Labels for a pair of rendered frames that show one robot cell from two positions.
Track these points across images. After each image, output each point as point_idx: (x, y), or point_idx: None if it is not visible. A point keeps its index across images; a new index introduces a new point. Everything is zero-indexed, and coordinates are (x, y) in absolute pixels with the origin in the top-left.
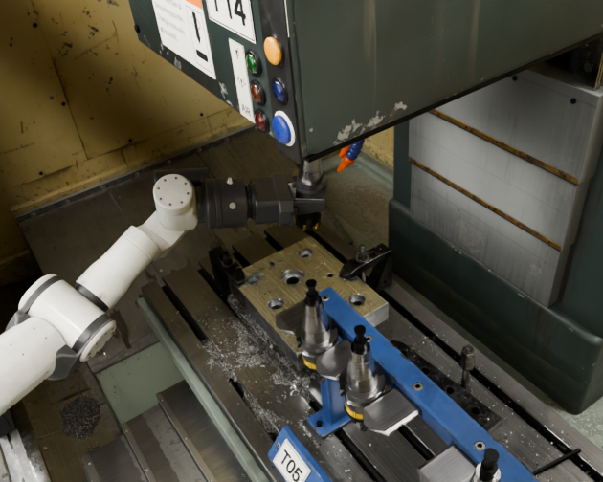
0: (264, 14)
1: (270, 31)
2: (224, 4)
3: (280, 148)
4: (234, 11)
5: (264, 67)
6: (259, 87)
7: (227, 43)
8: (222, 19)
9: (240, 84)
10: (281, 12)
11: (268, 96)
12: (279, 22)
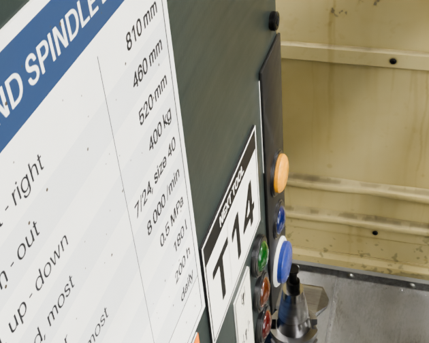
0: (269, 148)
1: (272, 158)
2: (233, 253)
3: (275, 303)
4: (243, 233)
5: (263, 233)
6: (265, 271)
7: (229, 323)
8: (229, 290)
9: (245, 341)
10: (280, 107)
11: (265, 267)
12: (279, 124)
